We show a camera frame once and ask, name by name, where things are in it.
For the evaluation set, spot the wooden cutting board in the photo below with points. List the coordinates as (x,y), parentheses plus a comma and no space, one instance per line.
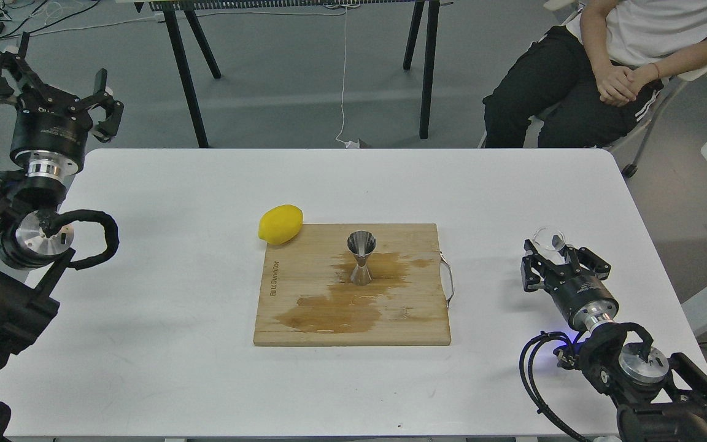
(307,298)

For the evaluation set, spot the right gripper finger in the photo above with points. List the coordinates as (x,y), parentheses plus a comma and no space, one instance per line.
(534,267)
(582,261)

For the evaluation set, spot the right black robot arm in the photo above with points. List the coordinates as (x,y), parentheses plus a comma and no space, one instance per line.
(657,398)

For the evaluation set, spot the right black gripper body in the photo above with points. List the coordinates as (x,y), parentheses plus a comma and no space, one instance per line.
(580,296)

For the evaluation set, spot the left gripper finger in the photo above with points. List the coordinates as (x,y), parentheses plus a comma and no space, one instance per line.
(22,88)
(105,130)

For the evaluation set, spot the steel jigger measuring cup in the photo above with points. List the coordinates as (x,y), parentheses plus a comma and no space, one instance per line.
(361,244)

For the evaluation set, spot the clear glass cup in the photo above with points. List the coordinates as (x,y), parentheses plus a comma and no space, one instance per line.
(549,238)

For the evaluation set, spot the yellow lemon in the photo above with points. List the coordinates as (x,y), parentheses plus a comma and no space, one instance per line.
(280,224)

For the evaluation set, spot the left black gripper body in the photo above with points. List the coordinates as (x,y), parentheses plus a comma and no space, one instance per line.
(49,144)

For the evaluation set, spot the white chair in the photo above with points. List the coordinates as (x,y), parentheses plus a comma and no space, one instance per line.
(565,11)

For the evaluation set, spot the seated person white shirt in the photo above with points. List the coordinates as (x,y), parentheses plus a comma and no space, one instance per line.
(598,74)

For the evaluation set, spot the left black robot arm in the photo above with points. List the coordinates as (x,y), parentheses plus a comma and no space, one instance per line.
(38,243)

